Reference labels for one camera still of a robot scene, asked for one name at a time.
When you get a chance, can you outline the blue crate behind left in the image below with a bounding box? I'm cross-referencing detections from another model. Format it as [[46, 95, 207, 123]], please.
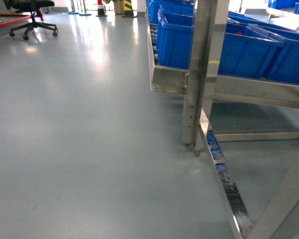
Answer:
[[147, 0, 195, 24]]

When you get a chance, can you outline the blue crate right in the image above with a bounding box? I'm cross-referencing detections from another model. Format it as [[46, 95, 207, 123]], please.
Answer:
[[228, 12, 299, 85]]

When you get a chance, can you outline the yellow black striped bollard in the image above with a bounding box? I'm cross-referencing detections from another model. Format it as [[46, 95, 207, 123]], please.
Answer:
[[122, 0, 136, 18]]

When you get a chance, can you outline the stainless steel roller rack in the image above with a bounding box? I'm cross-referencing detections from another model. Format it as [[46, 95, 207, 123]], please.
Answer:
[[149, 0, 299, 239]]

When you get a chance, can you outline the red white traffic cone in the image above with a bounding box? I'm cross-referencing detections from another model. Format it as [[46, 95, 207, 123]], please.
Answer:
[[96, 0, 107, 17]]

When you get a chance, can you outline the red metal table frame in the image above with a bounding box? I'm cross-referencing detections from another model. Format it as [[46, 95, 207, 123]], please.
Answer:
[[0, 13, 30, 29]]

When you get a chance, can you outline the large blue plastic crate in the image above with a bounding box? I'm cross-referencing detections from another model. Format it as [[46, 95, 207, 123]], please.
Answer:
[[156, 9, 283, 79]]

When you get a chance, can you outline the black office chair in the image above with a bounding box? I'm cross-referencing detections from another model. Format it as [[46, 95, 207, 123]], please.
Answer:
[[4, 0, 58, 40]]

